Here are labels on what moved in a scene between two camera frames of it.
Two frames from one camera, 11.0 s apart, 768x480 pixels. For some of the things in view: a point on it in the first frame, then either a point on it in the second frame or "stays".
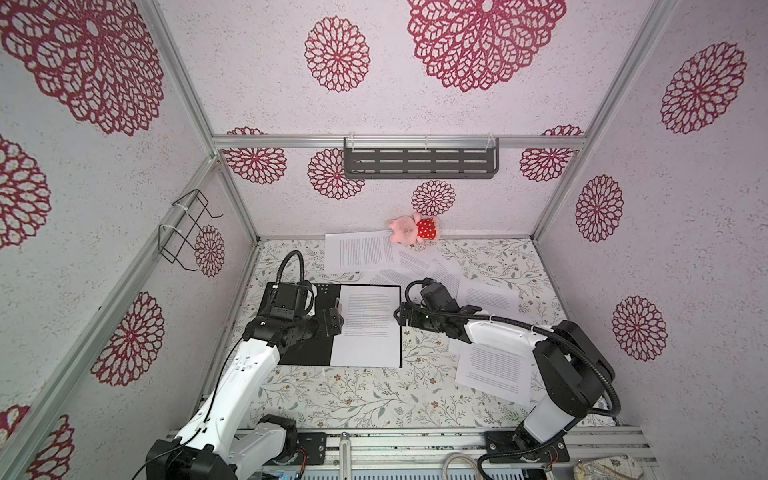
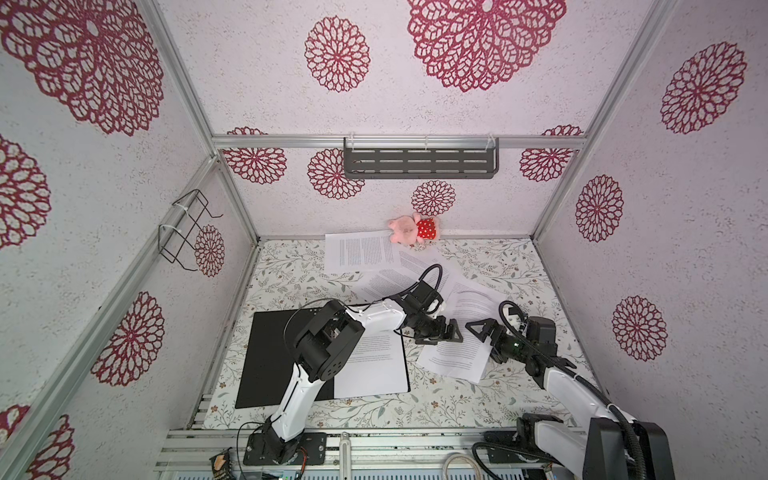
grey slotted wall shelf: (421, 158) stays
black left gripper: (335, 325) → (436, 333)
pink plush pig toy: (412, 229) stays
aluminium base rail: (459, 454) stays
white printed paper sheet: (504, 373) → (466, 359)
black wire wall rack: (178, 243) stays
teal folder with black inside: (325, 297) → (271, 365)
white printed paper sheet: (360, 251) stays
